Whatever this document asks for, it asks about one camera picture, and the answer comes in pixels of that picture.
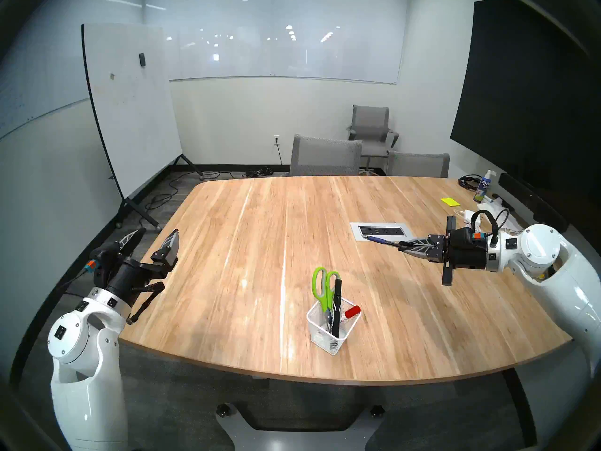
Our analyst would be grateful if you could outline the large black wall screen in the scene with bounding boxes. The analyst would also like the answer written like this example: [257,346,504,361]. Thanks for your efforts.
[450,0,601,244]

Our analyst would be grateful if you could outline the black permanent marker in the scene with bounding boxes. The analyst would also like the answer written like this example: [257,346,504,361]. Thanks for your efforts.
[330,280,343,338]

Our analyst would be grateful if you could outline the black video sound bar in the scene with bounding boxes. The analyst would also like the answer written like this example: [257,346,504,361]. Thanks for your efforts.
[498,172,570,235]

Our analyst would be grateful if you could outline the whiteboard cleaner spray bottle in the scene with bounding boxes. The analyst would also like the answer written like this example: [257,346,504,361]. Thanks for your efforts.
[473,169,496,203]

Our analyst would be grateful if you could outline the white crumpled tissue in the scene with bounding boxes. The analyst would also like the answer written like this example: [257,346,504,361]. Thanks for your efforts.
[480,199,519,227]

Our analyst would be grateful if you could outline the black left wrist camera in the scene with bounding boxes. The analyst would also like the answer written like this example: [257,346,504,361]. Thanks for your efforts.
[88,241,120,278]

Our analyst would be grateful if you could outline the mobile whiteboard on stand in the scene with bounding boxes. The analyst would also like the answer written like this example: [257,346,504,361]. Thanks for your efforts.
[81,23,205,230]

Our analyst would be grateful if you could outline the thin black left camera cable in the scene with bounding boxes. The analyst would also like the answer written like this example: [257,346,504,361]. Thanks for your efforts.
[56,264,94,296]

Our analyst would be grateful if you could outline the wall whiteboard with writing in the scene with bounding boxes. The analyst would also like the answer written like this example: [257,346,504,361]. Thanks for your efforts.
[0,0,146,140]

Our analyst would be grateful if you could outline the grey office chair with armrests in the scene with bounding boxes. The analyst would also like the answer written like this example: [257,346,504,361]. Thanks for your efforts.
[346,105,400,175]

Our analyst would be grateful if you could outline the white wire mesh pen holder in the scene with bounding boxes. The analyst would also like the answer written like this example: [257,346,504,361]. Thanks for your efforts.
[307,295,362,357]

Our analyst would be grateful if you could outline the wide glass wall whiteboard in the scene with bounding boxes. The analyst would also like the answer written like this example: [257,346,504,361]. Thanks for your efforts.
[141,0,405,85]

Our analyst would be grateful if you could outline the black left gripper cable loop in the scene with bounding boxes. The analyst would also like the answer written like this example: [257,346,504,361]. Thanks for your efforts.
[126,281,167,326]

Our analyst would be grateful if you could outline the grey table power outlet box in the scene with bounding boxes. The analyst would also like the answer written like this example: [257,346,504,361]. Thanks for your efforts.
[350,222,416,242]

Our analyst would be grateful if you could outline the grey mesh office chair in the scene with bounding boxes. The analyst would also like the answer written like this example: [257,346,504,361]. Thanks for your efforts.
[289,134,363,177]
[385,150,450,179]

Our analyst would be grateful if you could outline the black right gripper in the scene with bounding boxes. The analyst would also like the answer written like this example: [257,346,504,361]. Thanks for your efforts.
[398,216,487,287]

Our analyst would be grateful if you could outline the black right camera cable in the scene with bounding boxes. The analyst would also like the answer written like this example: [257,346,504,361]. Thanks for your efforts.
[470,209,511,249]

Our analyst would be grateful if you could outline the long black floor cable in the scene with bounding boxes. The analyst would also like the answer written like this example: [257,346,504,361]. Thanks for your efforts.
[136,171,235,230]

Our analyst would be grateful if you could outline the blue ballpoint pen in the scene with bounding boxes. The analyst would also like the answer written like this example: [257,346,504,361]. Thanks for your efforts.
[362,236,405,249]

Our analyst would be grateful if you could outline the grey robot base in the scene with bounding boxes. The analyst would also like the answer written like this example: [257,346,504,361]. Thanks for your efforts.
[215,401,385,451]

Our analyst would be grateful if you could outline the green handled scissors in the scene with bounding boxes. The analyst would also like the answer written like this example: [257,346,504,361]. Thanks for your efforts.
[312,266,342,314]

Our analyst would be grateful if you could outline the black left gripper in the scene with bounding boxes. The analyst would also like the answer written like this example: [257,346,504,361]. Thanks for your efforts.
[103,226,181,306]

